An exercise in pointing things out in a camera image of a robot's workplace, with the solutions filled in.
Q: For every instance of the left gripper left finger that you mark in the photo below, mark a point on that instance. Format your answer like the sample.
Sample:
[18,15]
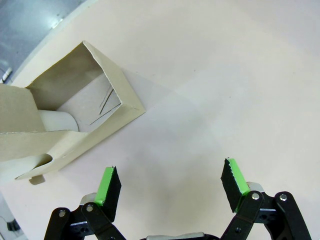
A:
[110,192]

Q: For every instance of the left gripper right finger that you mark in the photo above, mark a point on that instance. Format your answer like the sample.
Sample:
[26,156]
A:
[233,185]

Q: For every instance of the brown cardboard cup carrier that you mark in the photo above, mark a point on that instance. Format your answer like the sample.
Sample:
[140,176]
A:
[120,82]

